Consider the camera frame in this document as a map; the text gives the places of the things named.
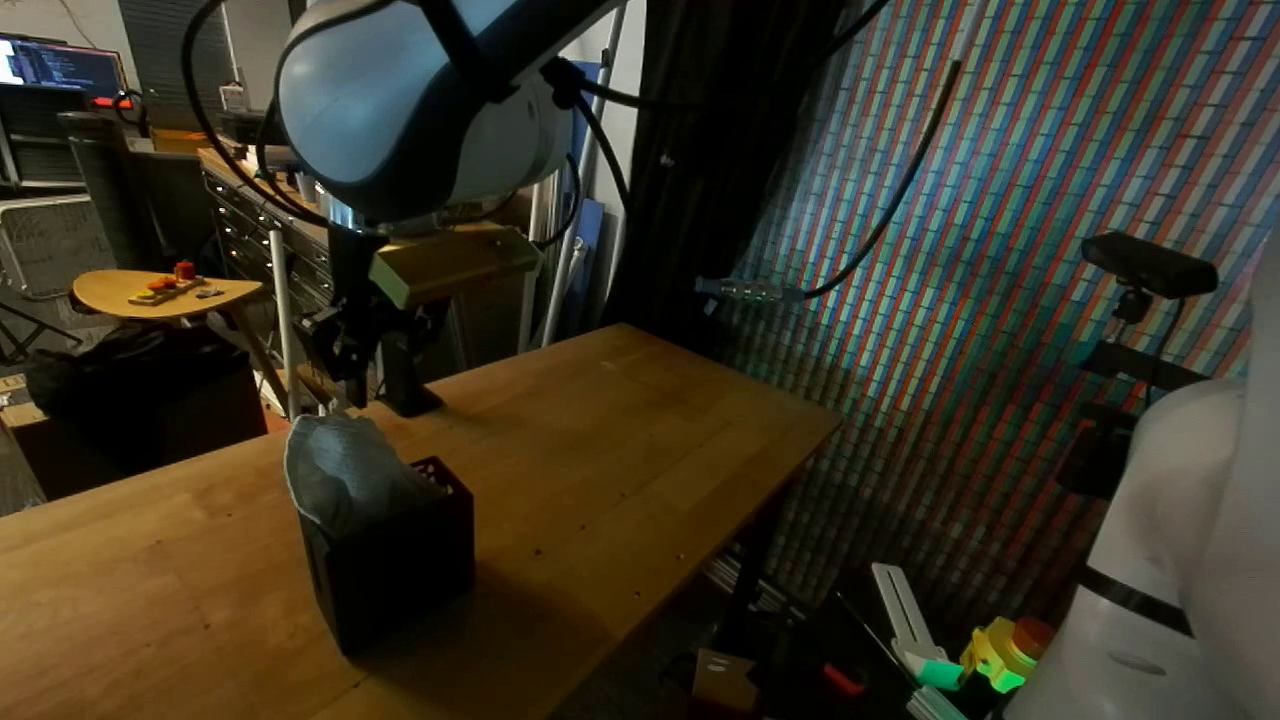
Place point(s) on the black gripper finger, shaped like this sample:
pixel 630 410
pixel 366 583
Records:
pixel 366 386
pixel 339 386

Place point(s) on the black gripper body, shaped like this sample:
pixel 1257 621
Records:
pixel 354 315

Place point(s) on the light blue terry cloth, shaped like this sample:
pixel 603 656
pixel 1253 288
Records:
pixel 346 474

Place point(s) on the black perforated plastic box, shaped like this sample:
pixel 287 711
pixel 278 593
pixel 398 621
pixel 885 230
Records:
pixel 393 573

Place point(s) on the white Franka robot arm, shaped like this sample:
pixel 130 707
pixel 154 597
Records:
pixel 402 94

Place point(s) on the small cardboard box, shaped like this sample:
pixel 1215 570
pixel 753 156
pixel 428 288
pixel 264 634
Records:
pixel 724 683

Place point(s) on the wooden top workbench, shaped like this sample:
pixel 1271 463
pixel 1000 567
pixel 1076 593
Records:
pixel 254 213

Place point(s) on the small red objects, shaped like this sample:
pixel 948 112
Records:
pixel 180 272

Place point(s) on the black storage case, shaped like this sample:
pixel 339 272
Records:
pixel 146 402

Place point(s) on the slanted silver metal pole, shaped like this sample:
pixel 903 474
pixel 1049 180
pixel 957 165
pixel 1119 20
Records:
pixel 566 265

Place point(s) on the round wooden stool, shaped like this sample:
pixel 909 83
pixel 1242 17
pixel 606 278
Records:
pixel 134 288

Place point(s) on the lit computer monitor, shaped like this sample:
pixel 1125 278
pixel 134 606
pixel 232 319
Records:
pixel 60 67

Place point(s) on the white plastic bar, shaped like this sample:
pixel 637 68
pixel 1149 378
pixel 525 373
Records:
pixel 907 613

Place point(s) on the mesh patterned screen panel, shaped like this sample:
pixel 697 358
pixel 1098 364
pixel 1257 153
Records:
pixel 1012 174

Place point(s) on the yellow green toy block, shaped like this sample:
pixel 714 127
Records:
pixel 1000 656

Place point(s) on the upright silver metal post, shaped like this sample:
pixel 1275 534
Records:
pixel 282 323

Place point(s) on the black camera on tripod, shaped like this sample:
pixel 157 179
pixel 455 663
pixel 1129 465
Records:
pixel 1145 262

